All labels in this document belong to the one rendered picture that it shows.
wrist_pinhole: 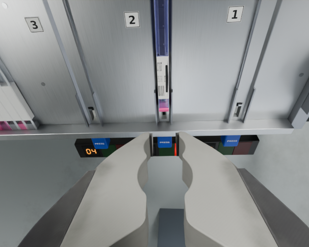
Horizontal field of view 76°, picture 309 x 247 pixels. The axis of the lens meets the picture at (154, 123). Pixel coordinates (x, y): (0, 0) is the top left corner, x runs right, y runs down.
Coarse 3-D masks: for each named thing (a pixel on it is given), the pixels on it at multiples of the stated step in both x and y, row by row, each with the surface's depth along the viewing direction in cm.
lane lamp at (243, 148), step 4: (240, 144) 36; (244, 144) 36; (248, 144) 36; (236, 148) 37; (240, 148) 37; (244, 148) 37; (248, 148) 37; (232, 152) 38; (236, 152) 38; (240, 152) 38; (244, 152) 38
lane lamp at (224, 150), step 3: (219, 144) 36; (222, 144) 36; (219, 147) 37; (222, 147) 37; (225, 147) 37; (228, 147) 37; (231, 147) 37; (219, 150) 37; (222, 150) 37; (225, 150) 37; (228, 150) 37; (231, 150) 37; (222, 153) 38; (225, 153) 38; (228, 153) 38; (231, 153) 38
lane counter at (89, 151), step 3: (84, 147) 37; (87, 147) 37; (90, 147) 37; (93, 147) 37; (84, 150) 38; (87, 150) 38; (90, 150) 38; (93, 150) 38; (96, 150) 38; (87, 153) 39; (90, 153) 39; (93, 153) 39; (96, 153) 39; (99, 153) 39; (87, 156) 39; (90, 156) 39
